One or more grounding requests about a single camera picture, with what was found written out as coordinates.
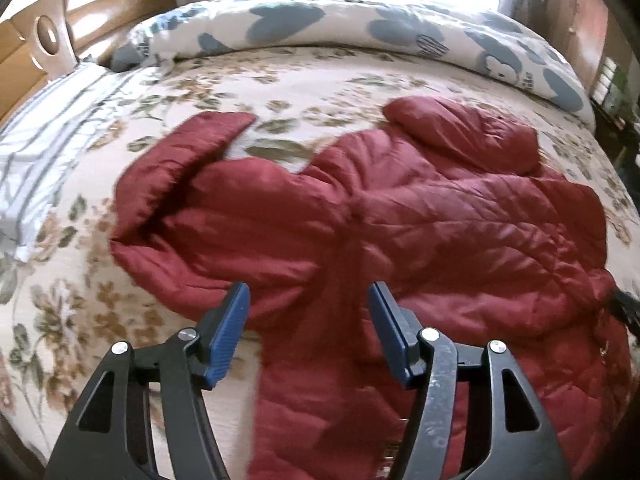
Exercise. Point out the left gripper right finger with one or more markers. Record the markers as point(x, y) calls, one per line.
point(507, 433)

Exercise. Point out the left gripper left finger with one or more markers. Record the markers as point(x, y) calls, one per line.
point(108, 435)

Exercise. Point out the red quilted puffer jacket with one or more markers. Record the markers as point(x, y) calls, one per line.
point(451, 207)

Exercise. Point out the floral bed cover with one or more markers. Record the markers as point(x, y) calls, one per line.
point(70, 300)

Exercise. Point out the dark side desk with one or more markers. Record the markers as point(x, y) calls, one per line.
point(620, 142)

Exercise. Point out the striped white pillow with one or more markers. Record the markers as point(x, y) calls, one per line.
point(42, 142)

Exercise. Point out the wooden wardrobe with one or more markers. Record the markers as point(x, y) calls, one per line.
point(586, 33)

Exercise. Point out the blue heart patterned duvet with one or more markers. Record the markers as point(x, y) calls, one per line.
point(486, 43)

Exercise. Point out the wooden headboard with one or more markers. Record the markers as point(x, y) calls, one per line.
point(47, 39)

